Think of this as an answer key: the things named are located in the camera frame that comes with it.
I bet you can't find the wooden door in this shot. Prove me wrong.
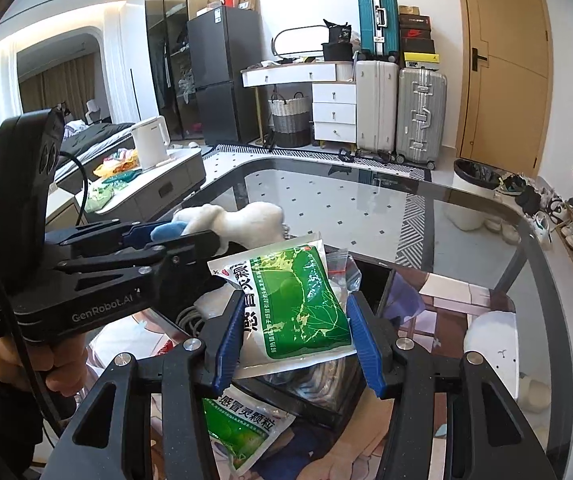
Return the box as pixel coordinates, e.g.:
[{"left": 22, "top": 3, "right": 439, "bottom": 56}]
[{"left": 455, "top": 0, "right": 553, "bottom": 177}]

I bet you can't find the green white medicine packet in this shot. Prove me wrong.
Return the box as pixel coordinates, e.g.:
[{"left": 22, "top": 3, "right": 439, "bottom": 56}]
[
  {"left": 203, "top": 386, "right": 295, "bottom": 477},
  {"left": 208, "top": 232, "right": 356, "bottom": 379}
]

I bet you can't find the silver suitcase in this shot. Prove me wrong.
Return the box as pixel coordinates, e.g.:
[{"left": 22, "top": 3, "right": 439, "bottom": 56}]
[{"left": 395, "top": 67, "right": 448, "bottom": 170}]

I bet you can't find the white plush pillow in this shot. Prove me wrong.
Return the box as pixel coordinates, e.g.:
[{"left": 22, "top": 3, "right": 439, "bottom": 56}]
[{"left": 193, "top": 276, "right": 238, "bottom": 320}]

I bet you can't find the clear plastic bag in box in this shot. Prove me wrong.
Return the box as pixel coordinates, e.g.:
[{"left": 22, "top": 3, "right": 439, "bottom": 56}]
[{"left": 325, "top": 249, "right": 362, "bottom": 309}]

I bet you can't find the white trash bin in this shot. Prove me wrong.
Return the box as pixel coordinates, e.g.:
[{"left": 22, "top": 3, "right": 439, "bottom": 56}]
[{"left": 445, "top": 158, "right": 500, "bottom": 232}]

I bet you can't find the stack of shoe boxes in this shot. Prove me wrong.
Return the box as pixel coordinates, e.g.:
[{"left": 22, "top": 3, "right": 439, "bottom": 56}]
[{"left": 399, "top": 6, "right": 440, "bottom": 70}]

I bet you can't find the white electric kettle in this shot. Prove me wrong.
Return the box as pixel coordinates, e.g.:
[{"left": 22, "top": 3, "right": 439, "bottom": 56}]
[{"left": 130, "top": 116, "right": 170, "bottom": 170}]

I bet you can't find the black refrigerator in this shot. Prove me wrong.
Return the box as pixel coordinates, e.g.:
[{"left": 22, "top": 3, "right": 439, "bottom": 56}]
[{"left": 188, "top": 6, "right": 262, "bottom": 145}]

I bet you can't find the woven laundry basket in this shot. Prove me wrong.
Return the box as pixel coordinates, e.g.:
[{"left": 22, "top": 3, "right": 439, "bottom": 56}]
[{"left": 269, "top": 90, "right": 311, "bottom": 148}]

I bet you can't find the person's left hand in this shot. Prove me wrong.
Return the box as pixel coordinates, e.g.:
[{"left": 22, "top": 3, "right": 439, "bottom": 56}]
[{"left": 0, "top": 335, "right": 88, "bottom": 396}]

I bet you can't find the grey tv cabinet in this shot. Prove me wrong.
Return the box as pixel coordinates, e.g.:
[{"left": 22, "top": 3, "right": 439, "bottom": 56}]
[{"left": 45, "top": 146, "right": 208, "bottom": 231}]

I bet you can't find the black cardboard box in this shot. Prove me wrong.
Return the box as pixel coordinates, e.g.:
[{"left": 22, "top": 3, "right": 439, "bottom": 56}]
[{"left": 141, "top": 251, "right": 398, "bottom": 430}]

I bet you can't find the white suitcase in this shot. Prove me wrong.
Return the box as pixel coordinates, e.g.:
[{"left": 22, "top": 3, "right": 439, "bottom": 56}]
[{"left": 356, "top": 61, "right": 399, "bottom": 153}]

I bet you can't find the teal suitcase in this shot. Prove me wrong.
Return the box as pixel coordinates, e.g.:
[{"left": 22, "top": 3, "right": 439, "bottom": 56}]
[{"left": 358, "top": 0, "right": 400, "bottom": 63}]

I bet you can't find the white drawer desk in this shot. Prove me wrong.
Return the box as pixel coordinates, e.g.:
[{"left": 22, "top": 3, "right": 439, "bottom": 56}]
[{"left": 242, "top": 61, "right": 357, "bottom": 145}]

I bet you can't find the white blue plush toy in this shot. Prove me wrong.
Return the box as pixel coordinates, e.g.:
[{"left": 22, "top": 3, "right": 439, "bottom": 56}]
[{"left": 151, "top": 202, "right": 286, "bottom": 256}]

